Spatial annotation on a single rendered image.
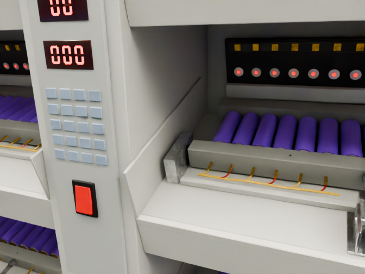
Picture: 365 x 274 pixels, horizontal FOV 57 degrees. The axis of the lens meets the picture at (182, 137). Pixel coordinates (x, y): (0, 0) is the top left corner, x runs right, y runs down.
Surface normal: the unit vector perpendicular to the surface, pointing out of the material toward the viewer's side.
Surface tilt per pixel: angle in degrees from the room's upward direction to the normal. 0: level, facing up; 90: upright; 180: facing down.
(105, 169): 90
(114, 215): 90
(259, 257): 106
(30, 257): 15
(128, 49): 90
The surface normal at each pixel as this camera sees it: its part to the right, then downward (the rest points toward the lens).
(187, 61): 0.93, 0.10
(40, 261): -0.12, -0.84
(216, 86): -0.38, 0.29
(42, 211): -0.36, 0.54
